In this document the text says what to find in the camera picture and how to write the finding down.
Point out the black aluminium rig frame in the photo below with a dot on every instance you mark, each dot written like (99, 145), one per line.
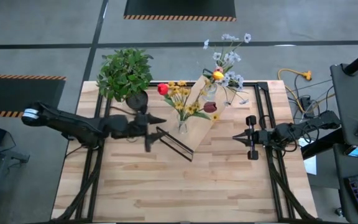
(172, 84)

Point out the ribbed clear glass vase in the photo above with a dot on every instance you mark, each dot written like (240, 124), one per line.
(209, 93)

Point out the yellow daisy bunch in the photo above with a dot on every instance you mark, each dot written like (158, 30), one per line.
(179, 105)

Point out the wooden shelf black metal frame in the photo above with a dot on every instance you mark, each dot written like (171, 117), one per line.
(197, 133)

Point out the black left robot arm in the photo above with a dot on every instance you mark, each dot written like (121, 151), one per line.
(73, 126)

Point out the black power strip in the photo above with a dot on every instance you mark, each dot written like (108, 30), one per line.
(306, 104)

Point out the white blossom spray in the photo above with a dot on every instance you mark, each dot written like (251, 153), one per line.
(232, 57)

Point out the black hazard-striped floor mat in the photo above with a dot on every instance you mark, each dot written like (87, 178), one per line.
(179, 7)
(17, 96)

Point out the yellow orange tulip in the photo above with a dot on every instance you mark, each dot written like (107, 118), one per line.
(218, 75)

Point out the green potted tree black pot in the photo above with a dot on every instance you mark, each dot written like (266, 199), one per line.
(124, 73)

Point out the black desk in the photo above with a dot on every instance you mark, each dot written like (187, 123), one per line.
(356, 99)

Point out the grey metal table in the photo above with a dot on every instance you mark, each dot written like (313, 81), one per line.
(2, 151)

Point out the white paper sheet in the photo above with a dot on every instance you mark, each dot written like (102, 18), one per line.
(311, 166)

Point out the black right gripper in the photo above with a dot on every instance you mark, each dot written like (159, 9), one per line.
(263, 137)

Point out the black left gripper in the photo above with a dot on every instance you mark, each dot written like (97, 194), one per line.
(132, 126)

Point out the pink tulip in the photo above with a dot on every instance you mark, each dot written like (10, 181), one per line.
(219, 69)

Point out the red tulip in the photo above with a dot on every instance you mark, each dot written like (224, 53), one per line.
(163, 89)

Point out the dark maroon tulip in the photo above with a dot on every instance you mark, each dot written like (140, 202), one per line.
(210, 107)

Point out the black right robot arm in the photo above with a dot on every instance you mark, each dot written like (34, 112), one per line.
(309, 126)

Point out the smooth clear glass vase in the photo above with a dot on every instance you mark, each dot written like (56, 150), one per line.
(182, 128)

